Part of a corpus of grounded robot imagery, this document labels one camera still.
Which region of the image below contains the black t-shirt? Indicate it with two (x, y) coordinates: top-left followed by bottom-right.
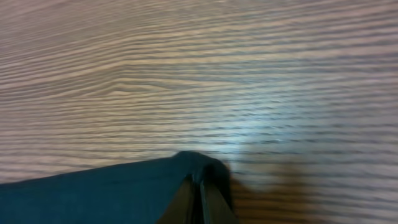
(1, 151), (234, 224)

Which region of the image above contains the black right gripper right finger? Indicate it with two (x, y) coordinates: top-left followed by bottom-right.
(200, 181), (238, 224)

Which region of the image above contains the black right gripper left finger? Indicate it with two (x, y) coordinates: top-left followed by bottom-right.
(156, 175), (195, 224)

